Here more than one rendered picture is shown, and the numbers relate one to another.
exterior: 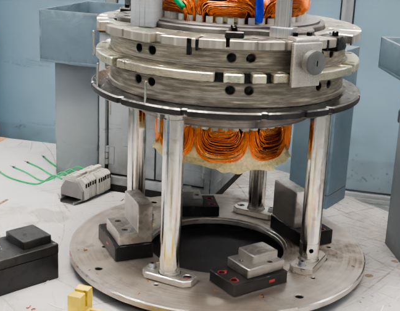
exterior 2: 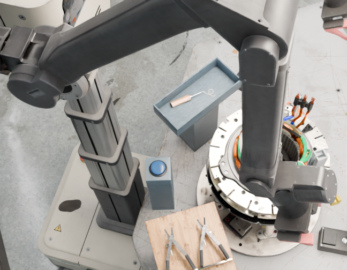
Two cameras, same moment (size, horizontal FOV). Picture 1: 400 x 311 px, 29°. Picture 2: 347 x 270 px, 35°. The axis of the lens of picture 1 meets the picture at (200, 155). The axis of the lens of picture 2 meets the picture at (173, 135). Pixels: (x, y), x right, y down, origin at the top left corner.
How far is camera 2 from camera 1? 1.96 m
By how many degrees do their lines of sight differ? 87
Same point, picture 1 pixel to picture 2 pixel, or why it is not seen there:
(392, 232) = (200, 144)
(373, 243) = (197, 155)
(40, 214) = not seen: outside the picture
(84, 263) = (313, 220)
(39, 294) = (333, 226)
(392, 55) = (192, 121)
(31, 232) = (329, 236)
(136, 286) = not seen: hidden behind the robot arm
